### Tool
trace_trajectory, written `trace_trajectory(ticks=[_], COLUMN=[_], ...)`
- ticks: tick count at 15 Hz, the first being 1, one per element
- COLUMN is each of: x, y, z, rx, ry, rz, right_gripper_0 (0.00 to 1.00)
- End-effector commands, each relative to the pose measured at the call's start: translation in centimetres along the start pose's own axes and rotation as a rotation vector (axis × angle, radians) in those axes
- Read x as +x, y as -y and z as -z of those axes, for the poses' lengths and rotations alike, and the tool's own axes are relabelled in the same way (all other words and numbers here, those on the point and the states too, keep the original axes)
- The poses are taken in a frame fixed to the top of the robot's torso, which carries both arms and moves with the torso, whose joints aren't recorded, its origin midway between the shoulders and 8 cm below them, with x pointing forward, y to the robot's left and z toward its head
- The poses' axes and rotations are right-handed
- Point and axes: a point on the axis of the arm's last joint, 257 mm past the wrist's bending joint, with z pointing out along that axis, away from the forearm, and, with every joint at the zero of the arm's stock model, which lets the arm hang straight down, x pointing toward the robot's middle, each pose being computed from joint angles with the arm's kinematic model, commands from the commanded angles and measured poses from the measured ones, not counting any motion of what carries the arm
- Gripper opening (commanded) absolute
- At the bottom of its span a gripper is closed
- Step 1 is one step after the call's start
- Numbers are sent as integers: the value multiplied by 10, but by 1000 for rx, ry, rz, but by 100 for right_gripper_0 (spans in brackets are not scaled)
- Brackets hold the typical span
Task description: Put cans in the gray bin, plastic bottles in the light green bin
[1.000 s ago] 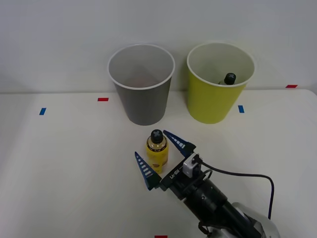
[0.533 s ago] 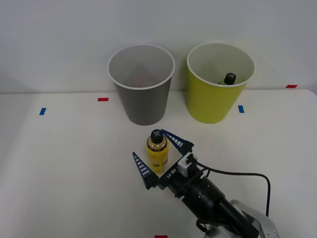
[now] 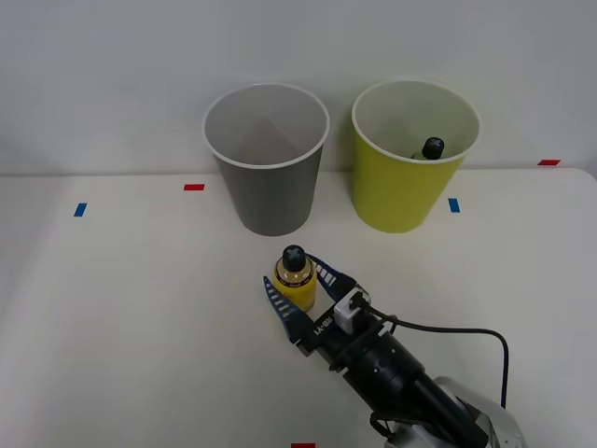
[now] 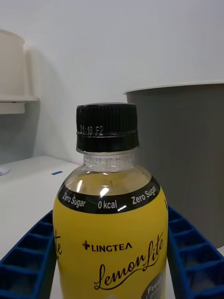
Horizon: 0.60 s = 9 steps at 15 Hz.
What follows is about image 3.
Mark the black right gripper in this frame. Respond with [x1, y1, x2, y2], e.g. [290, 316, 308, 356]
[262, 256, 398, 373]

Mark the yellow bottle with black cap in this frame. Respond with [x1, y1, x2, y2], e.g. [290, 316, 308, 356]
[271, 244, 319, 314]

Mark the grey plastic waste bin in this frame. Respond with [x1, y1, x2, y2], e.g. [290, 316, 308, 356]
[202, 82, 331, 237]

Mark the yellow-green plastic waste bin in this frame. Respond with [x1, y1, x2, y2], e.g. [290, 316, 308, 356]
[350, 77, 481, 234]

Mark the green bottle with black cap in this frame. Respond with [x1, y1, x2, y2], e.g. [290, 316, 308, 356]
[410, 136, 446, 161]

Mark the pale grey wrist camera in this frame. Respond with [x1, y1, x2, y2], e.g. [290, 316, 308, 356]
[334, 289, 371, 334]

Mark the black camera cable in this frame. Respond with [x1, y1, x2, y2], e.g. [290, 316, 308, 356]
[350, 298, 510, 409]

